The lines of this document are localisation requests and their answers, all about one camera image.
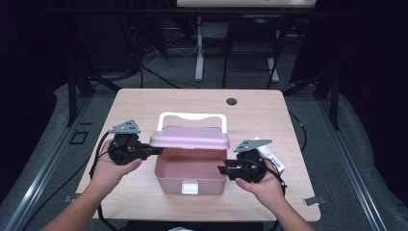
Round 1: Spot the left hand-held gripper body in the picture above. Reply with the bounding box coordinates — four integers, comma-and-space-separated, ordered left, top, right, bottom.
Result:
108, 119, 142, 167

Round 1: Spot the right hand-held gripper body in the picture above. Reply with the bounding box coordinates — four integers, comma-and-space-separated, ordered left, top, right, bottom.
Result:
233, 139, 273, 184

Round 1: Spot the green and white medicine box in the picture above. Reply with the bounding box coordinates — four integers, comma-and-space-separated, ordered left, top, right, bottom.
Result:
253, 137, 286, 174

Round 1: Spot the pink storage box white handle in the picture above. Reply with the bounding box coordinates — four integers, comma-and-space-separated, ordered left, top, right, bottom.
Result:
149, 111, 231, 195

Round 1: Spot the person's left hand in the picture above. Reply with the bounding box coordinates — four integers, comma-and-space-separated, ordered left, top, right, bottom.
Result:
88, 139, 143, 196

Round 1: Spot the person's right hand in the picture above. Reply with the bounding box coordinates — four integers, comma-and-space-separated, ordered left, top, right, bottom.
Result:
235, 158, 288, 211

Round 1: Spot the black square floor plate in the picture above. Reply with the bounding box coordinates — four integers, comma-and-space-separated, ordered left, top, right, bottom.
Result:
68, 129, 90, 145

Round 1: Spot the person's dark clothing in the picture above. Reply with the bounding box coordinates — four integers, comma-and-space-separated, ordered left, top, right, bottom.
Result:
123, 220, 266, 231

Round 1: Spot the black metal stand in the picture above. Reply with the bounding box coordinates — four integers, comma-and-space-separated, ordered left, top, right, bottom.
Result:
283, 64, 342, 131
64, 47, 122, 128

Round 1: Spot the white desk leg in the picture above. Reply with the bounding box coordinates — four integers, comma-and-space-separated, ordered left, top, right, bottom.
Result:
194, 16, 206, 83
267, 57, 280, 84

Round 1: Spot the black chair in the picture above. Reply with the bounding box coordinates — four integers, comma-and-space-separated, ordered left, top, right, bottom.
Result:
221, 13, 287, 90

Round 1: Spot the left hand-held gripper cable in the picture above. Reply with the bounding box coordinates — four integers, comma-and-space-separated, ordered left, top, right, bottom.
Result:
89, 130, 124, 231

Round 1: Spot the hand-held gripper cable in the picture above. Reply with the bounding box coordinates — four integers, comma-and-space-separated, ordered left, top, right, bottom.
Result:
89, 130, 124, 231
244, 158, 289, 231

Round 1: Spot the right hand-held gripper cable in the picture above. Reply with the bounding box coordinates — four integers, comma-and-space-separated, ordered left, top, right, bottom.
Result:
244, 158, 289, 231

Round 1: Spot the black cable beside table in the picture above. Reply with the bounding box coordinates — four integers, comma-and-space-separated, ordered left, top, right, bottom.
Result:
288, 111, 308, 154

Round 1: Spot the aluminium floor rail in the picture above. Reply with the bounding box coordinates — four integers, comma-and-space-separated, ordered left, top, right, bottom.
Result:
2, 95, 94, 231
319, 99, 390, 231

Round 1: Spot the tangle of floor cables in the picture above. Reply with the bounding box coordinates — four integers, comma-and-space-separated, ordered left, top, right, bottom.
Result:
123, 15, 200, 90

